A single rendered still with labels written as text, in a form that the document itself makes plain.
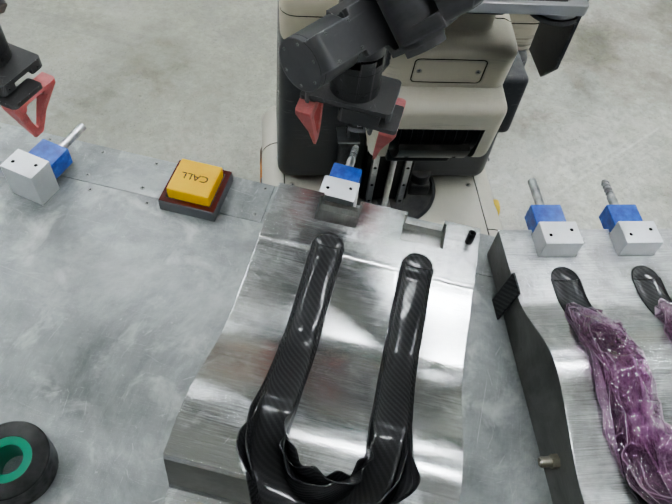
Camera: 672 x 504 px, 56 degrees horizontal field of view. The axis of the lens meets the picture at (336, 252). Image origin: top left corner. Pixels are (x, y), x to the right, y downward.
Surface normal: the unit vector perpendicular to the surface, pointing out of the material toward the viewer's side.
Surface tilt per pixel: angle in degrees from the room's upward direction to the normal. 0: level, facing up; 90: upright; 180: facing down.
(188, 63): 0
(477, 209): 0
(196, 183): 0
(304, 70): 90
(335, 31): 44
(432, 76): 98
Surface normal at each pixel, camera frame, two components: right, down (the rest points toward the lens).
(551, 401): -0.99, 0.01
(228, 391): 0.16, -0.83
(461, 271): 0.08, -0.59
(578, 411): 0.11, -0.35
